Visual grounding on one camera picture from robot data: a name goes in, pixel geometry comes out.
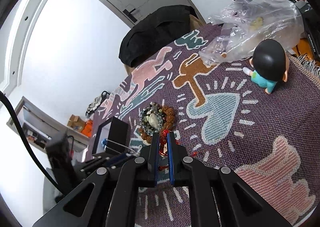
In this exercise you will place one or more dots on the black jewelry box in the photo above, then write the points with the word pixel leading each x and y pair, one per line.
pixel 110 137

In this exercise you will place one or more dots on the grey wall shelf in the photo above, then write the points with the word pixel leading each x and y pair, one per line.
pixel 39 128

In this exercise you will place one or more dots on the black shoe rack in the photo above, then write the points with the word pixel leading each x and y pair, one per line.
pixel 96 103

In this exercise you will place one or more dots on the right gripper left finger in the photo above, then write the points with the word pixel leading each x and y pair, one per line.
pixel 139 172

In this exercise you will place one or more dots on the black door handle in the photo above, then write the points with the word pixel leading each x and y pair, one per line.
pixel 130 15

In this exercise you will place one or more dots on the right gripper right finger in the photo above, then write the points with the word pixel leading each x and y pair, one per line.
pixel 204 184

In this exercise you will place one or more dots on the orange box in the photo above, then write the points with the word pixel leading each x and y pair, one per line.
pixel 87 130

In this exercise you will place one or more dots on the black cloth on chair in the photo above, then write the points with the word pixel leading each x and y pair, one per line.
pixel 157 30

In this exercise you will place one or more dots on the red cord charm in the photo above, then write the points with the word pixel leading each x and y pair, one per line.
pixel 163 145

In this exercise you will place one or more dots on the cardboard box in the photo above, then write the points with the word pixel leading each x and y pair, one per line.
pixel 76 123

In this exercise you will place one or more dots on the white jade pendant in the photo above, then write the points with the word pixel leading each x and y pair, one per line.
pixel 154 121

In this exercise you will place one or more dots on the patterned woven purple blanket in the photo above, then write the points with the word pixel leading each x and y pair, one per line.
pixel 222 118

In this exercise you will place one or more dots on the black haired boy figurine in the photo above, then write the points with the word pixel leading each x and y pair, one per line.
pixel 270 64

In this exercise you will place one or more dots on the clear plastic bag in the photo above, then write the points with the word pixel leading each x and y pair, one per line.
pixel 245 23

